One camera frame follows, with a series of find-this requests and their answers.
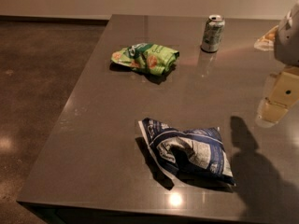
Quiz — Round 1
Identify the green chip bag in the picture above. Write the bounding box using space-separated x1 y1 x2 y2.
111 43 179 77

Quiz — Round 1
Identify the green soda can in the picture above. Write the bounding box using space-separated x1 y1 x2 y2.
201 14 225 53

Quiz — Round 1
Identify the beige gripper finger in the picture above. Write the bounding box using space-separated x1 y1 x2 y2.
255 98 288 128

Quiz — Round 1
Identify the blue chip bag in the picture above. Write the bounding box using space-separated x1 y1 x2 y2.
138 118 235 186

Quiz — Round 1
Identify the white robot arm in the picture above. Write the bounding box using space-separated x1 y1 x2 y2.
254 1 299 128

